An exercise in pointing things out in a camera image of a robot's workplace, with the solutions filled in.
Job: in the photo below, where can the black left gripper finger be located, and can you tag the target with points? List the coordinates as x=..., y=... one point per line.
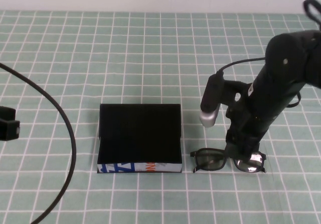
x=7, y=113
x=10, y=130

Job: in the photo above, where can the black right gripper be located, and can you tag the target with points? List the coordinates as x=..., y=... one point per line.
x=238, y=113

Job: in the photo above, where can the black framed glasses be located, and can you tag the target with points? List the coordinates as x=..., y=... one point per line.
x=210, y=161

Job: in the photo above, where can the black printed glasses case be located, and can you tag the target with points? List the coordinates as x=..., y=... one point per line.
x=140, y=128

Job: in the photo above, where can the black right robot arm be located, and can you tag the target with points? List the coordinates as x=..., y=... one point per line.
x=283, y=70

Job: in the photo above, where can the green white checked tablecloth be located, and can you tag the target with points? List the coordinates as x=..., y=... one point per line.
x=150, y=58

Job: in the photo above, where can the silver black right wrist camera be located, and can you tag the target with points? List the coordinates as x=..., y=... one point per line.
x=210, y=101

